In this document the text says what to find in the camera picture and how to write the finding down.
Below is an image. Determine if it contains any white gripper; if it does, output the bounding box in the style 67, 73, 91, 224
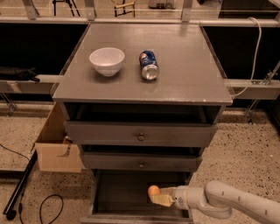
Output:
150, 185, 189, 210

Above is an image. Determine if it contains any orange fruit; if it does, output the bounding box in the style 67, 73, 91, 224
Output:
148, 185, 160, 196

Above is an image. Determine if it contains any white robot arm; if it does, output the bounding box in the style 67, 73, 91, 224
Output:
148, 180, 280, 224

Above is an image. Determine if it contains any bottom grey drawer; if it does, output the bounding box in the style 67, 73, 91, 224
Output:
80, 170, 194, 224

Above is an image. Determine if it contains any grey drawer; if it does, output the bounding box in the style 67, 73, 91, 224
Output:
65, 121, 217, 148
80, 170, 194, 224
81, 152, 202, 172

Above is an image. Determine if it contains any middle grey drawer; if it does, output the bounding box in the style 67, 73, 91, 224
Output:
81, 152, 202, 172

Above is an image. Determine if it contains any grey drawer cabinet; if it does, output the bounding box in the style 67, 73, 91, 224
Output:
53, 24, 232, 224

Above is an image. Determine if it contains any top grey drawer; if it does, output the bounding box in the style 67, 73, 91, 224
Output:
65, 121, 217, 148

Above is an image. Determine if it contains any cardboard box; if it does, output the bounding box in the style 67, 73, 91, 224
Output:
35, 103, 83, 173

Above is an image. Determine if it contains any blue soda can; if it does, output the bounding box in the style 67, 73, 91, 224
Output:
139, 50, 159, 81

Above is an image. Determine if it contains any white bowl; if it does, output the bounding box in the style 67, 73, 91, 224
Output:
89, 47, 125, 77

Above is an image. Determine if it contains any black bar on floor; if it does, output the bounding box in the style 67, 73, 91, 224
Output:
0, 151, 38, 221

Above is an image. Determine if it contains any black floor cable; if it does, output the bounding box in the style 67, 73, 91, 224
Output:
0, 143, 65, 224

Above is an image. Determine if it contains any white cable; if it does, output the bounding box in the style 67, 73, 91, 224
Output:
230, 17, 263, 98

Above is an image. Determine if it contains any black object on rail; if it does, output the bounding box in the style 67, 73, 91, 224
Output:
0, 66, 40, 82

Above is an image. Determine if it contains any metal frame rail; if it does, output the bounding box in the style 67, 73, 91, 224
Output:
0, 0, 280, 27

